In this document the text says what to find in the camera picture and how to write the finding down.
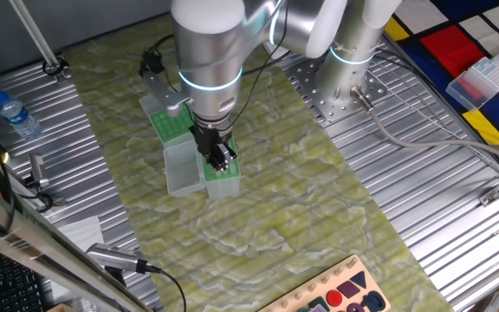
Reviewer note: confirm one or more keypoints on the white paper sheet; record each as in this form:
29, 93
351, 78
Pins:
82, 234

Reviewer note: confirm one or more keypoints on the clear water bottle blue cap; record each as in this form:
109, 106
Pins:
17, 117

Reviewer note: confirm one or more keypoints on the small brown cardboard box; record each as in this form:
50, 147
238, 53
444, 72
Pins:
61, 308

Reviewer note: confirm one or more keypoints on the wooden shape puzzle board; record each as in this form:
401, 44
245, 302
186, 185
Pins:
377, 287

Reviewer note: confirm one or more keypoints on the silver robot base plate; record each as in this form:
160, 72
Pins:
325, 110

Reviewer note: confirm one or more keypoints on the navy triangle puzzle piece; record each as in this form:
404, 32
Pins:
360, 279

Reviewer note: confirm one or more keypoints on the blue rounded puzzle piece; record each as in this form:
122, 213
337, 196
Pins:
365, 299

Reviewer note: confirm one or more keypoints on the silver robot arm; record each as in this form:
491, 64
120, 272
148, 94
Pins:
208, 52

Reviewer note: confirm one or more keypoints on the green marble pattern mat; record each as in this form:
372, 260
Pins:
275, 195

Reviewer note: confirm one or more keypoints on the clear large pipette tip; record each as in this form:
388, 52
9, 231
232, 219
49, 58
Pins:
238, 170

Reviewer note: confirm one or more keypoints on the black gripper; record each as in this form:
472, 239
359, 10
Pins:
210, 138

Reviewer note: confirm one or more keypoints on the teal puzzle piece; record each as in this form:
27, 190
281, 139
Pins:
318, 302

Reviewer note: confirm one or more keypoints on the red circle puzzle piece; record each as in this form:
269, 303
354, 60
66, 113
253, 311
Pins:
334, 298

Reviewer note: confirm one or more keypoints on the magenta round puzzle piece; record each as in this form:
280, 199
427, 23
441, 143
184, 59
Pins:
355, 308

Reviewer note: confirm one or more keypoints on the black pole base clamp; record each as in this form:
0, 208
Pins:
54, 67

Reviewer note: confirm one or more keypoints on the purple square puzzle piece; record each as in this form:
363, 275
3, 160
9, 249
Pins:
348, 289

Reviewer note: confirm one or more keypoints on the silver depth camera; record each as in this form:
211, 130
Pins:
113, 256

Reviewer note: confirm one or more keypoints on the silver camera on black clamp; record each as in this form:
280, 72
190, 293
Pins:
38, 169

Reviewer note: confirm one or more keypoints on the lilac puzzle piece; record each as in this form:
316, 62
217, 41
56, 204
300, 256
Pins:
319, 309

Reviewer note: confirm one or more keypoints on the colour block patterned mat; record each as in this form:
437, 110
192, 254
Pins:
453, 52

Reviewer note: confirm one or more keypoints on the slanted aluminium pole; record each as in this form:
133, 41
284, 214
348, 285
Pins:
35, 34

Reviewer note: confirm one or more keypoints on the aluminium frame beam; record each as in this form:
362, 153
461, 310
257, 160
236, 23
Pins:
24, 236

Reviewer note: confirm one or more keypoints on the black keyboard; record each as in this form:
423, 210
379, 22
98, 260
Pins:
7, 286

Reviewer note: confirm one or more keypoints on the clear tip box green rack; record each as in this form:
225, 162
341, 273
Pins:
169, 125
182, 173

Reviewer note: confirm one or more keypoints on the clear box white tip rack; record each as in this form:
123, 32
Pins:
490, 77

